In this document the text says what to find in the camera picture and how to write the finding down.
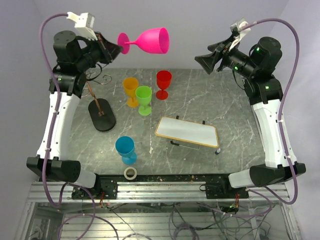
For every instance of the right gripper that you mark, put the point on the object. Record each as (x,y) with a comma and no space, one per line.
(208,61)

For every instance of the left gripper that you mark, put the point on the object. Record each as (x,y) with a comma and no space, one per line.
(109,50)

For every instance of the pink plastic wine glass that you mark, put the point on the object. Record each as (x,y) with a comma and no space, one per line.
(152,41)

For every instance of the blue plastic wine glass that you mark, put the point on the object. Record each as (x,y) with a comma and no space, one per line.
(125,147)

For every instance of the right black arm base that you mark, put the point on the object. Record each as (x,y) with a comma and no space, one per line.
(217,186)

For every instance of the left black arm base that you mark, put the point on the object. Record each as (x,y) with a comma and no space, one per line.
(104,188)

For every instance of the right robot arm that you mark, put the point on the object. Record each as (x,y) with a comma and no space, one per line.
(265,96)

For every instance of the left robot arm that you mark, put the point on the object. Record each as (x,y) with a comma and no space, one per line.
(75,55)

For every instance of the orange plastic wine glass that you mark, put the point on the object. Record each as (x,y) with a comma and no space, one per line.
(130,85)

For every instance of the green plastic wine glass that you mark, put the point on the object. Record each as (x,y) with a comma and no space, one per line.
(144,96)

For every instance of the red plastic wine glass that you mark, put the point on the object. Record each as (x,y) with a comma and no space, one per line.
(163,81)

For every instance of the black marker pen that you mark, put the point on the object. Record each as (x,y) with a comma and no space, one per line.
(184,146)

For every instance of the white tape roll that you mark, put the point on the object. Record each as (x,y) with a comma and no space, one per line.
(130,173)

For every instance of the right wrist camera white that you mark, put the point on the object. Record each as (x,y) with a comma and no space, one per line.
(237,33)

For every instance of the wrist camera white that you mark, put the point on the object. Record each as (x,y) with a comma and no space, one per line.
(83,23)
(237,33)

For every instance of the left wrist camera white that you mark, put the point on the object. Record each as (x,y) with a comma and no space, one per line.
(83,23)

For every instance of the copper wire wine glass rack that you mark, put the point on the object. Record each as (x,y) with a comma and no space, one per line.
(99,109)

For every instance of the small whiteboard wooden frame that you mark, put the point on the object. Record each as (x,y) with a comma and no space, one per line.
(187,131)

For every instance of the aluminium rail frame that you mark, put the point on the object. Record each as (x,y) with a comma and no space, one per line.
(129,192)

